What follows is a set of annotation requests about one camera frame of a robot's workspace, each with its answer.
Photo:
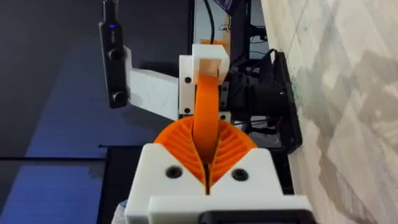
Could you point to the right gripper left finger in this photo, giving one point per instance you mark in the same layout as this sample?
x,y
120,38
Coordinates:
x,y
155,183

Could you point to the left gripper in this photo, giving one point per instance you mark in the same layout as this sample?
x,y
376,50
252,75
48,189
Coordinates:
x,y
264,99

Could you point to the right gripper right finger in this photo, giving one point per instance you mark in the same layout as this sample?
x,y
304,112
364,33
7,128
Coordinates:
x,y
248,183

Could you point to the black upright wrist plate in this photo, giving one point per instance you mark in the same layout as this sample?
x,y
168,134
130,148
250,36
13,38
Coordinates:
x,y
289,112

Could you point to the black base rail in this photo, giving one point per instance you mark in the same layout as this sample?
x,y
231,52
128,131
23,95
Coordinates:
x,y
118,186

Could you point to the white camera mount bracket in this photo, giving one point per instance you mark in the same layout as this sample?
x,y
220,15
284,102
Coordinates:
x,y
152,90

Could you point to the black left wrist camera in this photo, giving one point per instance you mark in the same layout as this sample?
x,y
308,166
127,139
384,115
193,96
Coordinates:
x,y
113,62

